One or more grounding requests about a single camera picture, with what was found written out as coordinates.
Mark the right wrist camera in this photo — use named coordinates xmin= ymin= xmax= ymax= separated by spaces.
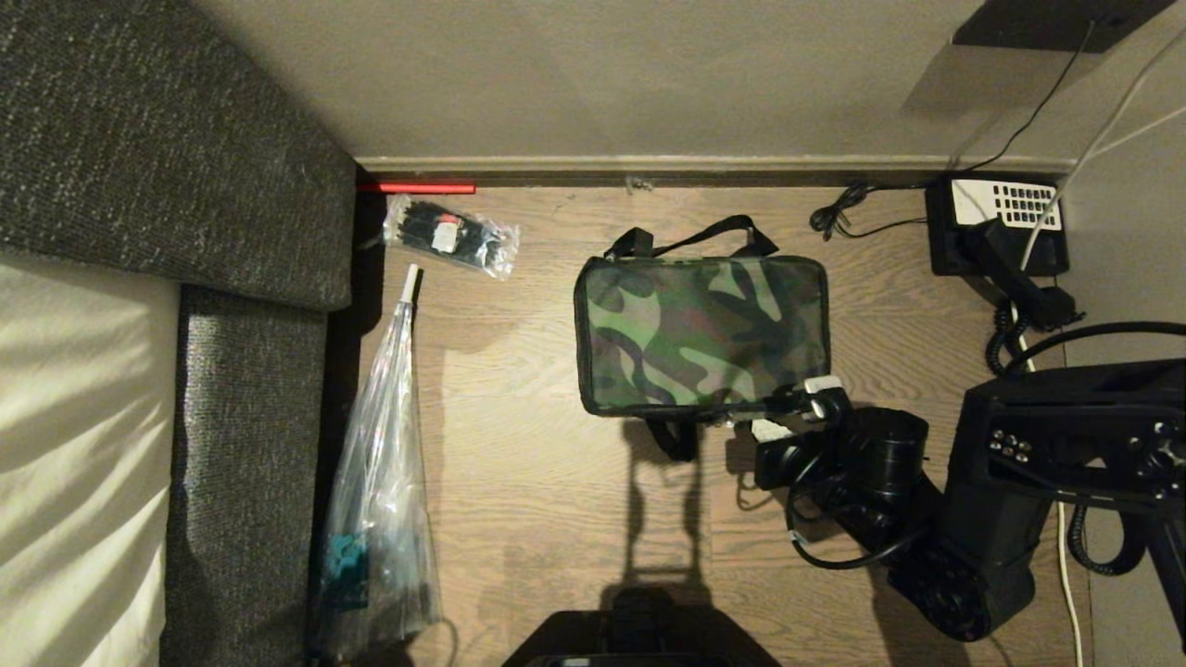
xmin=753 ymin=437 xmax=811 ymax=493

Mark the black coiled cable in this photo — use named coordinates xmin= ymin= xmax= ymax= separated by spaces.
xmin=1066 ymin=500 xmax=1152 ymax=578

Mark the long clear plastic bag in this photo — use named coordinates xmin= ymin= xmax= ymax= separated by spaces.
xmin=310 ymin=264 xmax=445 ymax=664

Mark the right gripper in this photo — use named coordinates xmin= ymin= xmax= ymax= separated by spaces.
xmin=749 ymin=374 xmax=861 ymax=469

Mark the black telephone handset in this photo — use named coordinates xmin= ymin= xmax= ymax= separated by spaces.
xmin=962 ymin=217 xmax=1083 ymax=333

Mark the thin black telephone cable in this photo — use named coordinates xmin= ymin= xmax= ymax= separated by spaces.
xmin=809 ymin=20 xmax=1098 ymax=244

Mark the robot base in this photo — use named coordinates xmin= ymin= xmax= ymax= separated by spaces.
xmin=500 ymin=584 xmax=785 ymax=667

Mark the black desk telephone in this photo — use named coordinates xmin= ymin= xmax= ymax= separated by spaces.
xmin=925 ymin=175 xmax=1071 ymax=279

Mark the narrow grey fabric cushion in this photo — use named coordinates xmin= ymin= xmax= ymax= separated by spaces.
xmin=160 ymin=282 xmax=332 ymax=667

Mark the large grey fabric cushion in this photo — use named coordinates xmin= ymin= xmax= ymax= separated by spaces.
xmin=0 ymin=0 xmax=360 ymax=313

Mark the teal item in plastic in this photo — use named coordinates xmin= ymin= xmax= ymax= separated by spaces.
xmin=322 ymin=532 xmax=373 ymax=608

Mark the white sheet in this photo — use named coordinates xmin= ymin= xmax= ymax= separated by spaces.
xmin=0 ymin=248 xmax=183 ymax=667

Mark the white cable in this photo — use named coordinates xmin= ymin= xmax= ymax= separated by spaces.
xmin=1017 ymin=26 xmax=1186 ymax=271

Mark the black coiled telephone cord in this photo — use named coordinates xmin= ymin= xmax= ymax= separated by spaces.
xmin=985 ymin=298 xmax=1031 ymax=375

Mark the camouflage zip bag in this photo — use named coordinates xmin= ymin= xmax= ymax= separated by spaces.
xmin=573 ymin=215 xmax=831 ymax=462

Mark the thick black arched cable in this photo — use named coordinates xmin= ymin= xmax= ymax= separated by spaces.
xmin=1004 ymin=321 xmax=1186 ymax=373

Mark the bag of black cable ties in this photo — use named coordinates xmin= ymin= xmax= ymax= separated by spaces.
xmin=382 ymin=194 xmax=521 ymax=282

